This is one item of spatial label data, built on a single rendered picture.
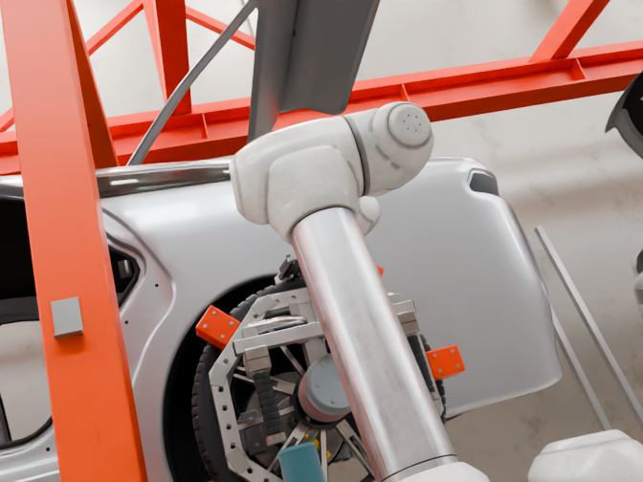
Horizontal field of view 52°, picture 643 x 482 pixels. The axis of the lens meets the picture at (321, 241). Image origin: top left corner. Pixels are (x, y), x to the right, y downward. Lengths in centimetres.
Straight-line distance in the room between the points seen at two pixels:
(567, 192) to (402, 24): 254
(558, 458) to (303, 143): 53
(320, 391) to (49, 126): 95
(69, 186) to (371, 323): 106
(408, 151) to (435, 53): 659
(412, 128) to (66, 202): 99
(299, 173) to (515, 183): 610
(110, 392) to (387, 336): 85
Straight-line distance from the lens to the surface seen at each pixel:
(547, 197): 708
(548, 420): 631
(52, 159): 178
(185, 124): 483
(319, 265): 89
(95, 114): 352
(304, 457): 150
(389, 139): 97
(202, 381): 172
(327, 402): 150
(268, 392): 141
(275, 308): 168
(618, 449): 83
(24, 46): 199
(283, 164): 95
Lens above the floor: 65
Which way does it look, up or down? 20 degrees up
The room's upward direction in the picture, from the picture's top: 16 degrees counter-clockwise
